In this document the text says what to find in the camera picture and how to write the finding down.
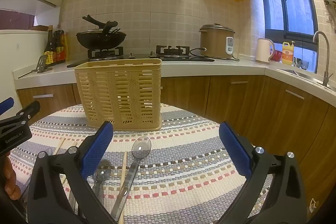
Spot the white kitchen countertop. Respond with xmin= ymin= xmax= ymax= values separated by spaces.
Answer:
xmin=13 ymin=55 xmax=336 ymax=102

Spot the cream electric kettle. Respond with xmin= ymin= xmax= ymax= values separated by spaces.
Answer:
xmin=255 ymin=38 xmax=275 ymax=65

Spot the metal faucet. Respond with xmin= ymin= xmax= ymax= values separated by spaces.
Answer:
xmin=313 ymin=30 xmax=331 ymax=87

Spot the wooden kitchen cabinet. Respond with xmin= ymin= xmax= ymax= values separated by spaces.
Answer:
xmin=16 ymin=74 xmax=336 ymax=214

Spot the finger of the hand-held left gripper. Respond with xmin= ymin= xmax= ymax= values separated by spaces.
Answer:
xmin=0 ymin=97 xmax=15 ymax=115
xmin=0 ymin=101 xmax=41 ymax=132

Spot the metal rack stand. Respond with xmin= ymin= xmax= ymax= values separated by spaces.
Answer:
xmin=18 ymin=55 xmax=53 ymax=79

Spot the dark soy sauce bottle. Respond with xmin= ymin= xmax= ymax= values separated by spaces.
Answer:
xmin=44 ymin=25 xmax=56 ymax=65

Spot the steel sink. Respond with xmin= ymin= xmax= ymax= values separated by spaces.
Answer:
xmin=277 ymin=68 xmax=336 ymax=91

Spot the black gas stove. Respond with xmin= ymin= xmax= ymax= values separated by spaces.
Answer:
xmin=67 ymin=46 xmax=216 ymax=68

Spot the dark framed window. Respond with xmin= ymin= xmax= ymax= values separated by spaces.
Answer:
xmin=256 ymin=0 xmax=319 ymax=74

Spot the white refrigerator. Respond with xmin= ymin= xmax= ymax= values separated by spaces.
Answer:
xmin=0 ymin=29 xmax=50 ymax=109

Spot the brown knife block box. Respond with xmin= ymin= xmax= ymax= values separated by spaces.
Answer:
xmin=199 ymin=24 xmax=236 ymax=60

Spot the black power cable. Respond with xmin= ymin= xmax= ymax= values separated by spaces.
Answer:
xmin=189 ymin=47 xmax=240 ymax=62

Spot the black wok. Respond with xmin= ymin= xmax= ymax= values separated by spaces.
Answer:
xmin=76 ymin=28 xmax=127 ymax=50

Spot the person's left hand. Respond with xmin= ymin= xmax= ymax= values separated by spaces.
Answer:
xmin=3 ymin=154 xmax=21 ymax=201

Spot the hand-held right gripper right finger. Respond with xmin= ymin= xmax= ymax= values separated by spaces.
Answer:
xmin=218 ymin=122 xmax=307 ymax=224

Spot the yellow dish soap bottle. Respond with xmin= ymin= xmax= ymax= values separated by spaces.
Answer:
xmin=282 ymin=41 xmax=295 ymax=66

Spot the red label sauce bottle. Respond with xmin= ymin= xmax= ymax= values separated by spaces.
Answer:
xmin=53 ymin=25 xmax=66 ymax=64

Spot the red cup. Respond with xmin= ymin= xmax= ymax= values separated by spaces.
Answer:
xmin=270 ymin=49 xmax=283 ymax=62

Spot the black wok lid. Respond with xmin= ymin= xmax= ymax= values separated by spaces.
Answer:
xmin=82 ymin=14 xmax=122 ymax=36

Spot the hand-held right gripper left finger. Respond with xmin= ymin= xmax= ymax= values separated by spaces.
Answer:
xmin=26 ymin=120 xmax=118 ymax=224

